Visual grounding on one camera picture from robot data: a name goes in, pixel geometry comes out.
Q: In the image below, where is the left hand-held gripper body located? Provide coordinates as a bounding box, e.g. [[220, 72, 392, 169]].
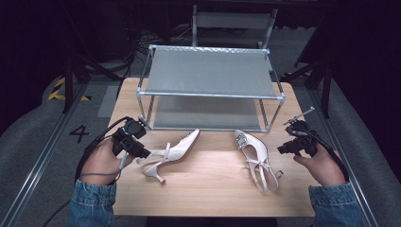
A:
[[112, 116, 149, 159]]

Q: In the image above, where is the black tripod stand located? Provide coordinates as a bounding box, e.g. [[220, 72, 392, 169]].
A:
[[283, 55, 336, 119], [61, 51, 125, 114]]

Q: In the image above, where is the white slingback high-heel shoe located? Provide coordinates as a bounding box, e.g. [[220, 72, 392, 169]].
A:
[[234, 129, 284, 194], [135, 128, 201, 184]]

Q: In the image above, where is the person's left hand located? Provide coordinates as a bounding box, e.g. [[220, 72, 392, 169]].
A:
[[80, 137, 135, 185]]

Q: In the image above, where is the grey metal shoe rack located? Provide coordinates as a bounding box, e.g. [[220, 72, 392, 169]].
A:
[[135, 44, 287, 133]]

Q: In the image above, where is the yellow black floor tape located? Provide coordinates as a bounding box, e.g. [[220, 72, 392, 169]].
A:
[[46, 77, 93, 102]]

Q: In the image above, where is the grey metal frame rack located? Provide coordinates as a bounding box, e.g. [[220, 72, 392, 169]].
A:
[[191, 4, 279, 50]]

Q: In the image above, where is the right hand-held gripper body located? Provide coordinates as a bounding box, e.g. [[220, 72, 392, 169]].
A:
[[282, 106, 320, 158]]

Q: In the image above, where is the thin grey cable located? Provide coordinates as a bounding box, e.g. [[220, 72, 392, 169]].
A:
[[78, 151, 129, 178]]

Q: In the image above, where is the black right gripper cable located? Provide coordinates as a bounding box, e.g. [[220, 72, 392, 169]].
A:
[[294, 127, 350, 183]]

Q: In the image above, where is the metal floor rail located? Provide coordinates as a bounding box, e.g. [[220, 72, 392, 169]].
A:
[[305, 88, 381, 227], [0, 82, 90, 227]]

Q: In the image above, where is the bundle of floor cables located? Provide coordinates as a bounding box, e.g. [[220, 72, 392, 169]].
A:
[[135, 23, 194, 49]]

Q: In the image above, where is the person's right hand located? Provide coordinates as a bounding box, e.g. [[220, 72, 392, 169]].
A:
[[292, 142, 347, 187]]

